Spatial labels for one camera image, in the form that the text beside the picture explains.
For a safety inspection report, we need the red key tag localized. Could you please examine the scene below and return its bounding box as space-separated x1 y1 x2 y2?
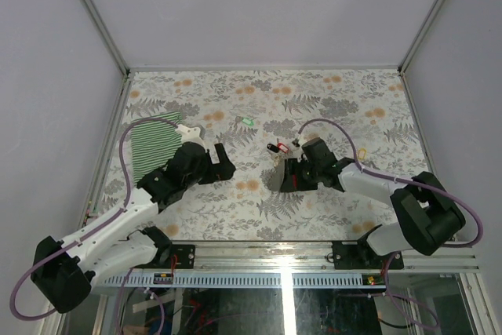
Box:
277 143 289 154

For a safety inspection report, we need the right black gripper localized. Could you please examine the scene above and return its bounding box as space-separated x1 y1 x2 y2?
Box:
280 158 322 192

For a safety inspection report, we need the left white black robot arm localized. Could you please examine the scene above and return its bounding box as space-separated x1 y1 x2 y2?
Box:
31 142 236 313

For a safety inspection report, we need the green striped cloth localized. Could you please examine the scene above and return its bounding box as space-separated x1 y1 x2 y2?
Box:
130 121 181 185

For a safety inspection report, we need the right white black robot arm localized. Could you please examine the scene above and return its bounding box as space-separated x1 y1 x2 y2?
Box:
270 138 466 268

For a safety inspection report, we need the grey red key ring holder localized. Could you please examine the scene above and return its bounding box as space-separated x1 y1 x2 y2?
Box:
263 156 289 192

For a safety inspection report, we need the yellow key tag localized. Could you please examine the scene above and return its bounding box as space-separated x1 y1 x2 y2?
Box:
358 148 367 160

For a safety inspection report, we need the green key tag centre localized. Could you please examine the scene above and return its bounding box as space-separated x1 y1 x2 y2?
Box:
236 117 254 127

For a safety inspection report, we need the aluminium front rail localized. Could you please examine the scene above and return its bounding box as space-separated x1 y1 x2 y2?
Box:
80 233 478 289

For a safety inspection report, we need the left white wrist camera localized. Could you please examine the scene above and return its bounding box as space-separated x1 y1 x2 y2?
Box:
175 124 205 146

